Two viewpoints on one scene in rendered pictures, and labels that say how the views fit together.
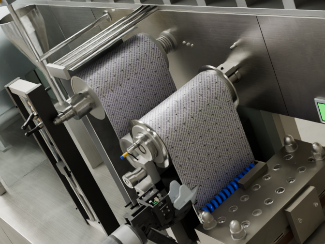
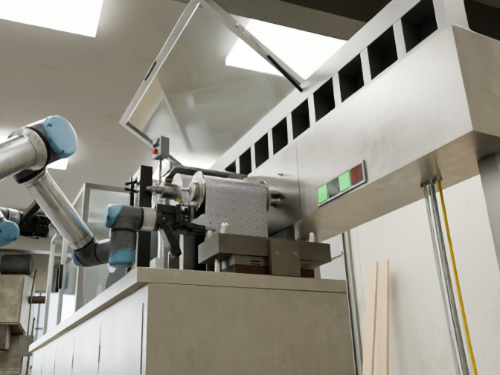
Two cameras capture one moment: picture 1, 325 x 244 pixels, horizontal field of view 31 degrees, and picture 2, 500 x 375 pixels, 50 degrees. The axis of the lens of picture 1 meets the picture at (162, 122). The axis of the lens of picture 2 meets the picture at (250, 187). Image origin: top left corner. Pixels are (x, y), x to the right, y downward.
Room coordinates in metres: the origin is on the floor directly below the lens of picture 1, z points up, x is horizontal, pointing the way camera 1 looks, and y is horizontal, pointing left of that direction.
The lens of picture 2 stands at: (-0.49, -0.14, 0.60)
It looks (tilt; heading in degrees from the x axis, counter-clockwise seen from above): 20 degrees up; 0
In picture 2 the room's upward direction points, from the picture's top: 2 degrees counter-clockwise
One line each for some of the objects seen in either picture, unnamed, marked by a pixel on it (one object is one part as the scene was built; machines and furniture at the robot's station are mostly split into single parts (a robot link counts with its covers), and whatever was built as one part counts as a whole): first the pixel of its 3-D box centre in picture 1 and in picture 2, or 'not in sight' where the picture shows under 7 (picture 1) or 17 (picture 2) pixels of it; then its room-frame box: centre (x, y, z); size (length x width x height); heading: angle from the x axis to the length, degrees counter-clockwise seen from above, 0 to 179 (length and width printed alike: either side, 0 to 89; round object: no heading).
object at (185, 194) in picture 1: (185, 193); (204, 222); (1.20, 0.02, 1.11); 0.09 x 0.03 x 0.06; 117
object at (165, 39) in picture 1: (161, 47); not in sight; (1.63, -0.09, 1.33); 0.07 x 0.07 x 0.07; 28
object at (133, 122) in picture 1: (148, 144); (196, 192); (1.27, 0.05, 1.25); 0.15 x 0.01 x 0.15; 28
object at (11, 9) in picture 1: (23, 32); (160, 178); (1.78, 0.28, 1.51); 0.02 x 0.02 x 0.20
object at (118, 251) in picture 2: not in sight; (117, 249); (1.10, 0.28, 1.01); 0.11 x 0.08 x 0.11; 61
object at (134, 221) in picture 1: (150, 216); (172, 219); (1.17, 0.12, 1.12); 0.12 x 0.08 x 0.09; 118
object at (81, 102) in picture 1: (80, 104); (168, 191); (1.48, 0.19, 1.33); 0.06 x 0.06 x 0.06; 28
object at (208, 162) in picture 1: (215, 160); (237, 227); (1.28, -0.09, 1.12); 0.23 x 0.01 x 0.18; 118
